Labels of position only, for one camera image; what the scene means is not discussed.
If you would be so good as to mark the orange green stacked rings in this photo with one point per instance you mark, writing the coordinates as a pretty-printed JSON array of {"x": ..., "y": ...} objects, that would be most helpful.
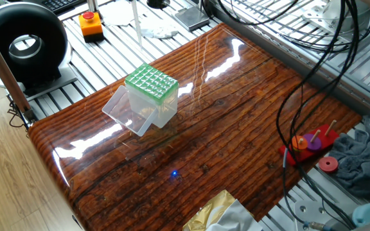
[{"x": 299, "y": 143}]

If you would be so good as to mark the grey cloth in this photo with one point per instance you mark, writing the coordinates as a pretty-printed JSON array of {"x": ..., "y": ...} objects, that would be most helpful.
[{"x": 365, "y": 160}]

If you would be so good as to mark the black keyboard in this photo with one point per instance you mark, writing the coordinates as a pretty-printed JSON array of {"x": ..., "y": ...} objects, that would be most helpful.
[{"x": 63, "y": 4}]

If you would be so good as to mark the red toy disc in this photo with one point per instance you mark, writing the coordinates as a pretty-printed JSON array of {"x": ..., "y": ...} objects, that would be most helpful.
[{"x": 328, "y": 164}]

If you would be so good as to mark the silver metal mounting fixture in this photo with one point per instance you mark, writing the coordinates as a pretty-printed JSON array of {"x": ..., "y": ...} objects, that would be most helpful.
[{"x": 332, "y": 14}]

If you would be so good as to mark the clear tip box green rack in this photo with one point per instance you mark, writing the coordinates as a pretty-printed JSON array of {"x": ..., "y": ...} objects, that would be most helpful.
[{"x": 153, "y": 83}]

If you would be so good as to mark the purple toy disc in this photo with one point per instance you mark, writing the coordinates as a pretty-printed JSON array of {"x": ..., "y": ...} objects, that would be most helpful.
[{"x": 313, "y": 144}]

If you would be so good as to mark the white paper sheet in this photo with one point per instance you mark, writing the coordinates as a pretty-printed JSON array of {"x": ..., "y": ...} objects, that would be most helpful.
[{"x": 117, "y": 13}]

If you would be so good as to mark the dark grey metal plate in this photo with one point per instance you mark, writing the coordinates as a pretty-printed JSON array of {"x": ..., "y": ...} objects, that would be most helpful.
[{"x": 191, "y": 17}]

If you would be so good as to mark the gold foil bag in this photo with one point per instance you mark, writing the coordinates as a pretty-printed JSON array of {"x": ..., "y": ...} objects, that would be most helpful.
[{"x": 210, "y": 211}]

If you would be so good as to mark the white crumpled cloth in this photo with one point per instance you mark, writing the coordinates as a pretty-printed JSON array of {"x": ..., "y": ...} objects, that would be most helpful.
[{"x": 159, "y": 30}]

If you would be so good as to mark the black knob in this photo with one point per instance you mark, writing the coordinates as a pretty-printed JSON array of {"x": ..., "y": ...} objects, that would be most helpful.
[{"x": 157, "y": 3}]

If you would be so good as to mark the orange emergency stop button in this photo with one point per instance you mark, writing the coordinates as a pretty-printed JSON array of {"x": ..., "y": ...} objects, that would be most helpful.
[{"x": 90, "y": 27}]

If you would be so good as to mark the clear large pipette tip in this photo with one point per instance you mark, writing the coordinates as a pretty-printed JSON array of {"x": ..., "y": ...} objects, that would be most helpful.
[{"x": 137, "y": 22}]

